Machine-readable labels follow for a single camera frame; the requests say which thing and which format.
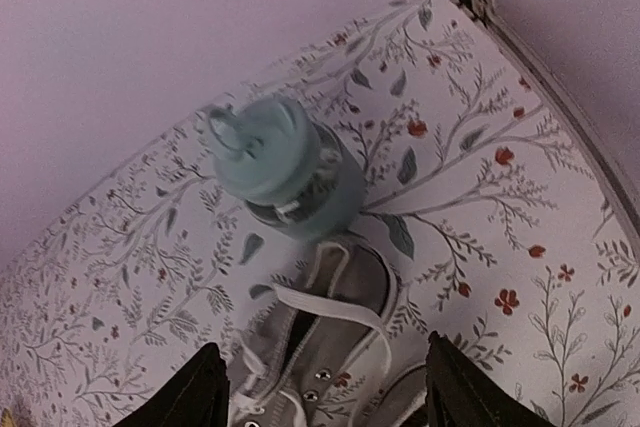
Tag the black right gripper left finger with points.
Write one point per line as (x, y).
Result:
(196, 396)

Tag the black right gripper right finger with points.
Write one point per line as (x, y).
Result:
(458, 393)

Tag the grey sneaker near bottle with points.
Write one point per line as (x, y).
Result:
(323, 355)

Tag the floral patterned table mat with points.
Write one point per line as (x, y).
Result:
(496, 221)

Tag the yellow bamboo fan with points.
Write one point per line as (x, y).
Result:
(6, 419)

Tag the right aluminium frame post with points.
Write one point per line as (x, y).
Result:
(623, 195)

